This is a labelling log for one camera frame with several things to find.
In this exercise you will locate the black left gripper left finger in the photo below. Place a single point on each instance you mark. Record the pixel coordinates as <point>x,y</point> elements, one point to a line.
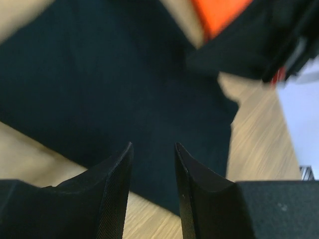
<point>91,205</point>

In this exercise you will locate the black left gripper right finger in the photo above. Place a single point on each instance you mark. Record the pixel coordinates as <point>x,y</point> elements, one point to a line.
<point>212,207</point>

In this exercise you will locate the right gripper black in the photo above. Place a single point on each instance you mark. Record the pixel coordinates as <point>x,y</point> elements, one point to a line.
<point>270,40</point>

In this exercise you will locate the folded orange t-shirt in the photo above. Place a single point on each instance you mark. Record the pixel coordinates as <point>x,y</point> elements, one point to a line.
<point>215,15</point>

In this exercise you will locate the black t-shirt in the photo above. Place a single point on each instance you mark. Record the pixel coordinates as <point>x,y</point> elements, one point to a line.
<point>88,76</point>

